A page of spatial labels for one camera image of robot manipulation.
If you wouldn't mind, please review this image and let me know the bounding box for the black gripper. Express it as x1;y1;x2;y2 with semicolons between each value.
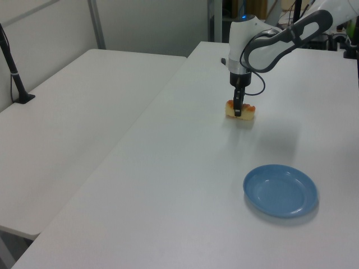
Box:
229;71;252;118

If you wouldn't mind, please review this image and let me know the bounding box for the orange glazed bread loaf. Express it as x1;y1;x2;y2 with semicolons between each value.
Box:
225;99;256;120

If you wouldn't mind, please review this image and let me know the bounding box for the brown wooden shelf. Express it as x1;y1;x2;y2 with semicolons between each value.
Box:
221;0;270;21

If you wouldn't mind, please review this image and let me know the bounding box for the blue round plate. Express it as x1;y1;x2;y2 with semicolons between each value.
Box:
242;164;320;220

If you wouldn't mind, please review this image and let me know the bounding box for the green bottle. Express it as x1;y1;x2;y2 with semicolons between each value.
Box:
346;20;359;38

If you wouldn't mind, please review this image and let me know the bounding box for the white side table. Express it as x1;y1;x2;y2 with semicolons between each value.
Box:
0;48;188;236

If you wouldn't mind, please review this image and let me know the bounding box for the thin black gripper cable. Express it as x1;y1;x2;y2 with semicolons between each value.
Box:
243;70;266;96

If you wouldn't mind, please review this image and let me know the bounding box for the grey metal partition post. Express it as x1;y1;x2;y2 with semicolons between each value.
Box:
87;0;107;50

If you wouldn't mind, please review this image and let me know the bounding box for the black camera stand pole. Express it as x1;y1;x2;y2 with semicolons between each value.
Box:
0;22;36;105

